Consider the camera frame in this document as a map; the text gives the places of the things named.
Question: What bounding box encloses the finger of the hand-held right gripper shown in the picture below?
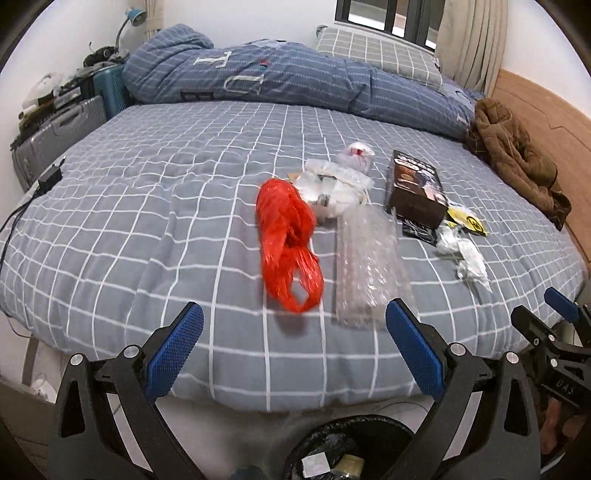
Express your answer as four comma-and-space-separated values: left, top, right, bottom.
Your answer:
544, 286, 591, 346
510, 305, 563, 355

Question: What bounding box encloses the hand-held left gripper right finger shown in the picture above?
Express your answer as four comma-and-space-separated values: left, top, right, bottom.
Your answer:
385, 298, 541, 480

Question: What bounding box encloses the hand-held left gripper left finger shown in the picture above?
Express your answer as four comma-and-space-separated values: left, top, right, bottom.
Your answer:
46, 301, 206, 480

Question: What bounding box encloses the clear bubble wrap sheet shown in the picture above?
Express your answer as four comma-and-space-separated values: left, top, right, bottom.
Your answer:
333, 203, 419, 329

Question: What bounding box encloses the black trash bin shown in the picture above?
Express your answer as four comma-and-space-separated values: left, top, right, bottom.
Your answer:
281, 415, 416, 480

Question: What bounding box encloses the brown cardboard box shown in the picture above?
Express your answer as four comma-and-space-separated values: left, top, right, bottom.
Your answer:
384, 149, 450, 230

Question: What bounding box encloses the red plastic bag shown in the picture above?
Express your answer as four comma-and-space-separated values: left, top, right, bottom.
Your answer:
256, 178, 322, 313

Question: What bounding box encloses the white drawstring bag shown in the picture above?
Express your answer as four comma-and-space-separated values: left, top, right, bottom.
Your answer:
287, 158, 375, 227

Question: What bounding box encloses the person's right hand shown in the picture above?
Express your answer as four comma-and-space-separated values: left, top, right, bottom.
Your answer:
541, 401, 578, 455

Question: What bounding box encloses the crumpled white plastic wrapper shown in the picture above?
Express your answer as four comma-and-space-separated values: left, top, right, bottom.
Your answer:
435, 225, 494, 294

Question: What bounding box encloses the black patterned packet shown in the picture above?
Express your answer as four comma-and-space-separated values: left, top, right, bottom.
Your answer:
399, 217, 439, 244

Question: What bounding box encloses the yellow and black packet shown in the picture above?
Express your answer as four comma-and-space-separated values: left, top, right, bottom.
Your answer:
443, 205, 489, 237

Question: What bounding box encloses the white object on floor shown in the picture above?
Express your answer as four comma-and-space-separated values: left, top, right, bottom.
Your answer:
30, 379, 58, 402

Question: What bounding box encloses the bed with grey checked sheet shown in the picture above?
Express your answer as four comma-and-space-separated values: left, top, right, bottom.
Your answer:
0, 99, 591, 414

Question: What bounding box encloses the brown jacket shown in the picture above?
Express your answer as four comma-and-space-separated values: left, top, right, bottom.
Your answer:
463, 98, 573, 232

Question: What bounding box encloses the wooden headboard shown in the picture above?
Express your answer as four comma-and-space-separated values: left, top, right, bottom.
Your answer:
489, 68, 591, 278

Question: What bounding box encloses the small clear plastic bag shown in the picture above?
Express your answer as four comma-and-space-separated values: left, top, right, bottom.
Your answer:
338, 142, 376, 174

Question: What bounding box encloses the black power adapter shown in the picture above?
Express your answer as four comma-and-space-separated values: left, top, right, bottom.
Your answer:
37, 157, 68, 195

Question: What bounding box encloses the grey suitcase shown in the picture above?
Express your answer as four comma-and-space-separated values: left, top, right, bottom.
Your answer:
11, 96, 109, 195

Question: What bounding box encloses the teal suitcase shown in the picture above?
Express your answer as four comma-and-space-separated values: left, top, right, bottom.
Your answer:
92, 65, 132, 123

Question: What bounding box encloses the beige curtain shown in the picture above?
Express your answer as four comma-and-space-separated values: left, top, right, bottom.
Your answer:
434, 0, 509, 93

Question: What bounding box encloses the blue striped duvet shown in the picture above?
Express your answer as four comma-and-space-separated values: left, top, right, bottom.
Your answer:
122, 24, 485, 141

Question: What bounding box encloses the grey checked pillow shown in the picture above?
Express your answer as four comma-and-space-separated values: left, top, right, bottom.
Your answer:
315, 25, 444, 90

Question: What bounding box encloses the dark clutter pile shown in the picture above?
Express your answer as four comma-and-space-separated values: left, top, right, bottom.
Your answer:
83, 44, 130, 70

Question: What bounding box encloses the blue desk lamp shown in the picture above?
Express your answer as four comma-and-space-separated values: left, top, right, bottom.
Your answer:
115, 7, 147, 54

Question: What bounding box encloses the dark framed window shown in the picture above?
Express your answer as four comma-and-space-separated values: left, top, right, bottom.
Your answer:
335, 0, 444, 51

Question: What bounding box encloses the black cable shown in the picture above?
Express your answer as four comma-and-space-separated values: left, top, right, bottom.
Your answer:
0, 189, 42, 319

